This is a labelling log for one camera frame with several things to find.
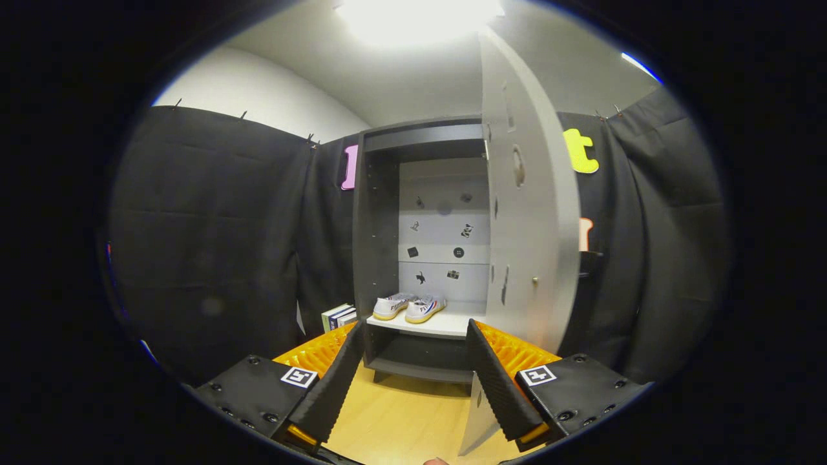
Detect large ceiling light panel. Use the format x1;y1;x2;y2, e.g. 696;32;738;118
333;0;506;47

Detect small ceiling light strip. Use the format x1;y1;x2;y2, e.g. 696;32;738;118
621;52;664;84

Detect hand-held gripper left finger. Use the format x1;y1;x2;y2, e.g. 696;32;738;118
194;321;366;453

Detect green spine book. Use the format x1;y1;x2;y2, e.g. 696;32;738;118
321;304;353;333

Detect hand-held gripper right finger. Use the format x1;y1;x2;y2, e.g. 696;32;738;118
465;319;650;453

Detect dark grey shoe cabinet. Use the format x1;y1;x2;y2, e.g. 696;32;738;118
352;116;492;386

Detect white canvas shoe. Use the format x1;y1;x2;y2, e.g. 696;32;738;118
405;295;448;324
373;293;417;322

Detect black backdrop cloth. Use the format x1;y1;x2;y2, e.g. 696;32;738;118
97;87;734;388

